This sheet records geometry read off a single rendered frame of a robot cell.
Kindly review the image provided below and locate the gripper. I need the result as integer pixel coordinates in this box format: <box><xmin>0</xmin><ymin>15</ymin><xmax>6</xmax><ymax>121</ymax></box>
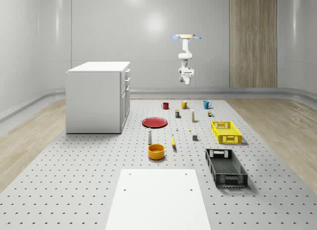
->
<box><xmin>182</xmin><ymin>65</ymin><xmax>196</xmax><ymax>78</ymax></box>

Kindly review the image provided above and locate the red plate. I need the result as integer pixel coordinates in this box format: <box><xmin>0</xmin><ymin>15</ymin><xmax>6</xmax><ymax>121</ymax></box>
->
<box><xmin>142</xmin><ymin>116</ymin><xmax>169</xmax><ymax>129</ymax></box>

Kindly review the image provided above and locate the yellow basket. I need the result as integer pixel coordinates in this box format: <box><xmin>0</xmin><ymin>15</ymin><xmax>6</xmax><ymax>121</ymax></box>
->
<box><xmin>211</xmin><ymin>121</ymin><xmax>243</xmax><ymax>144</ymax></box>

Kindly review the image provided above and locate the yellow bowl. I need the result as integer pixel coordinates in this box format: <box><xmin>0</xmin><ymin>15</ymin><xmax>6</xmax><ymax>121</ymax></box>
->
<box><xmin>148</xmin><ymin>143</ymin><xmax>165</xmax><ymax>160</ymax></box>

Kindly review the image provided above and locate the white cabinet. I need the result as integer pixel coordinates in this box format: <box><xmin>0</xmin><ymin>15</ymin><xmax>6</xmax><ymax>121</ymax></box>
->
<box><xmin>65</xmin><ymin>61</ymin><xmax>131</xmax><ymax>135</ymax></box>

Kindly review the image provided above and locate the dark grey basket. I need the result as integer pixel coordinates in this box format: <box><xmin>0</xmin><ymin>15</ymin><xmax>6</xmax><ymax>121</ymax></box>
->
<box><xmin>205</xmin><ymin>148</ymin><xmax>249</xmax><ymax>189</ymax></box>

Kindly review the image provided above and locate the white board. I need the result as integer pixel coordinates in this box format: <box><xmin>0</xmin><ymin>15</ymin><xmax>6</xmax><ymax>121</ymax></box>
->
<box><xmin>105</xmin><ymin>169</ymin><xmax>212</xmax><ymax>230</ymax></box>

